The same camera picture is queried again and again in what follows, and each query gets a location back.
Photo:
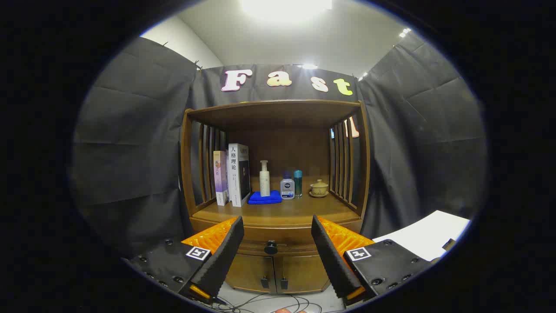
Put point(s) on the white book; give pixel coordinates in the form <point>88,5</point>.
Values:
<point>234,178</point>

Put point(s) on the purple book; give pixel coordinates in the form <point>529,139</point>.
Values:
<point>220,178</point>

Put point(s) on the blue folded cloth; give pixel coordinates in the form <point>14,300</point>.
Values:
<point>265,198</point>

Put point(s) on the wooden cabinet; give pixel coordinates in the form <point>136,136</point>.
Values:
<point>282,143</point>

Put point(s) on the black backdrop cloth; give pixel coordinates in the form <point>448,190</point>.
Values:
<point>130,152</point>

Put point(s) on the ceiling light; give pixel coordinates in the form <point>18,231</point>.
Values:
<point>284,6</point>

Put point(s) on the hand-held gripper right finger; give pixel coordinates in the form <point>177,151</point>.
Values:
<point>332,261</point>

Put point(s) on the white pump bottle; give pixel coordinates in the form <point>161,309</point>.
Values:
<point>264,182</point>

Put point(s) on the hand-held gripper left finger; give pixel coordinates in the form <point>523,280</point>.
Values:
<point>223,256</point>

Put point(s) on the teal bottle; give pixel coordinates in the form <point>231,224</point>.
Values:
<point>298,180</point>

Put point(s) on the wooden countertop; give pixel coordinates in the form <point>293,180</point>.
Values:
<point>295,208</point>

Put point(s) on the white bottle with blue cap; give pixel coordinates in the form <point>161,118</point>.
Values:
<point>287,189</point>

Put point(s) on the wooden drawer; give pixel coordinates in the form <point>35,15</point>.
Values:
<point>278,237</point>

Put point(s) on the white desk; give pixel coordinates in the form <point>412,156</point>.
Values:
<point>425,234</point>

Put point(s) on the wooden cabinet door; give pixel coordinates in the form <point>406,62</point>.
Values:
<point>304,271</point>
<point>249,271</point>

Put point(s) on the beige lidded teacup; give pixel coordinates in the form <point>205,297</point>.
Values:
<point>319,188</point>

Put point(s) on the small black desk bracket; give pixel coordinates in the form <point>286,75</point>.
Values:
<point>449,244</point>

